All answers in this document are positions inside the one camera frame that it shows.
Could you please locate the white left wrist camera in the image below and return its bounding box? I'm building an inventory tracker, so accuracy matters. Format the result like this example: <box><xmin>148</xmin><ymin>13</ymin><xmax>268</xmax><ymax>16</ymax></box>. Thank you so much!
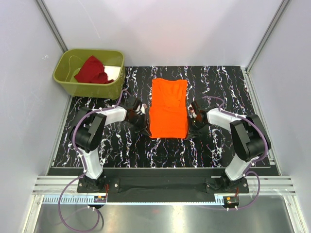
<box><xmin>135</xmin><ymin>103</ymin><xmax>147</xmax><ymax>115</ymax></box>

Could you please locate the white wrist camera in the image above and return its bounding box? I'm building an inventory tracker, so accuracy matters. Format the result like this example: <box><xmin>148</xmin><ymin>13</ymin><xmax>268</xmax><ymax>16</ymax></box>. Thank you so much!
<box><xmin>190</xmin><ymin>109</ymin><xmax>197</xmax><ymax>118</ymax></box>
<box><xmin>135</xmin><ymin>103</ymin><xmax>147</xmax><ymax>115</ymax></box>

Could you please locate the green plastic bin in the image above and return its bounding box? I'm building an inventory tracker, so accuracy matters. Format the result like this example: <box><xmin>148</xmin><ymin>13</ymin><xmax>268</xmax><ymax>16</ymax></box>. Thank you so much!
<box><xmin>53</xmin><ymin>49</ymin><xmax>125</xmax><ymax>100</ymax></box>

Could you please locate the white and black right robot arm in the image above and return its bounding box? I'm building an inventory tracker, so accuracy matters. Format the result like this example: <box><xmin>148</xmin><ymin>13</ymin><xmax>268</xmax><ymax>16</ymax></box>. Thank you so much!
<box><xmin>187</xmin><ymin>99</ymin><xmax>271</xmax><ymax>193</ymax></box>

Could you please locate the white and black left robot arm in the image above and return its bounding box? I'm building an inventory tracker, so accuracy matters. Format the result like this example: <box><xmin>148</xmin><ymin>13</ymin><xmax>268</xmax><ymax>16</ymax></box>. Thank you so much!
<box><xmin>70</xmin><ymin>96</ymin><xmax>151</xmax><ymax>192</ymax></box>

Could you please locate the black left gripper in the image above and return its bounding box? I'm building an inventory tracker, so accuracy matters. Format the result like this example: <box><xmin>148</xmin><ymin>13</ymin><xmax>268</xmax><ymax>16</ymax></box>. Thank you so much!
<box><xmin>127</xmin><ymin>113</ymin><xmax>152</xmax><ymax>137</ymax></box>

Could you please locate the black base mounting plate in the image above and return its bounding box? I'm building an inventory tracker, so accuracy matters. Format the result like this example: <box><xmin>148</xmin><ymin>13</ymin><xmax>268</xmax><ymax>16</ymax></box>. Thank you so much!
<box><xmin>77</xmin><ymin>168</ymin><xmax>249</xmax><ymax>203</ymax></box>

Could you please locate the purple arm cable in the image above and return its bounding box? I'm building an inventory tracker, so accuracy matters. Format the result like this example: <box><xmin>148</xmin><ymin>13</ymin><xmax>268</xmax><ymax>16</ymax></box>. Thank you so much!
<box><xmin>203</xmin><ymin>96</ymin><xmax>271</xmax><ymax>175</ymax></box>
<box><xmin>72</xmin><ymin>89</ymin><xmax>132</xmax><ymax>170</ymax></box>

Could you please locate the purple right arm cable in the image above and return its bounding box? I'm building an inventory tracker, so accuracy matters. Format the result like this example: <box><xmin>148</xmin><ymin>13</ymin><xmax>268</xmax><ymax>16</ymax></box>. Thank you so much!
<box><xmin>203</xmin><ymin>96</ymin><xmax>271</xmax><ymax>175</ymax></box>

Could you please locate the white cloth in bin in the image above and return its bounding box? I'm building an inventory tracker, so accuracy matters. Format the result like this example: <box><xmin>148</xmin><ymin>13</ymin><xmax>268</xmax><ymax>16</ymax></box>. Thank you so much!
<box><xmin>104</xmin><ymin>66</ymin><xmax>121</xmax><ymax>81</ymax></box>

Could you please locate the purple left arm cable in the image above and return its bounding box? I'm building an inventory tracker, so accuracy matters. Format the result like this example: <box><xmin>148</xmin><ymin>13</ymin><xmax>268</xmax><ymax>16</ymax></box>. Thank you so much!
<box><xmin>72</xmin><ymin>89</ymin><xmax>132</xmax><ymax>170</ymax></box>

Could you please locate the aluminium frame rail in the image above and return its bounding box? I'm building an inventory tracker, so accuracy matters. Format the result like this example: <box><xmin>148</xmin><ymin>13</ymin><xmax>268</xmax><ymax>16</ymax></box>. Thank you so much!
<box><xmin>35</xmin><ymin>0</ymin><xmax>68</xmax><ymax>53</ymax></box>

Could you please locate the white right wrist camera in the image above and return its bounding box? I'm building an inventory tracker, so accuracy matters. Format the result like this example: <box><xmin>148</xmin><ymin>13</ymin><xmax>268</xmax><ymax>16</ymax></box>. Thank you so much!
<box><xmin>190</xmin><ymin>109</ymin><xmax>197</xmax><ymax>118</ymax></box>

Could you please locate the dark red t shirt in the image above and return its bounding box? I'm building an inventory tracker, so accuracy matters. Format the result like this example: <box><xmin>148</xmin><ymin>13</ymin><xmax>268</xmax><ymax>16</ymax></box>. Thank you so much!
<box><xmin>74</xmin><ymin>56</ymin><xmax>113</xmax><ymax>84</ymax></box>

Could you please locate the orange t shirt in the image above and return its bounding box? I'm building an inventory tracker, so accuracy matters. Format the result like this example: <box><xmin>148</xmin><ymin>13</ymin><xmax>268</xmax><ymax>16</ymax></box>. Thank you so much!
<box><xmin>149</xmin><ymin>78</ymin><xmax>188</xmax><ymax>139</ymax></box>

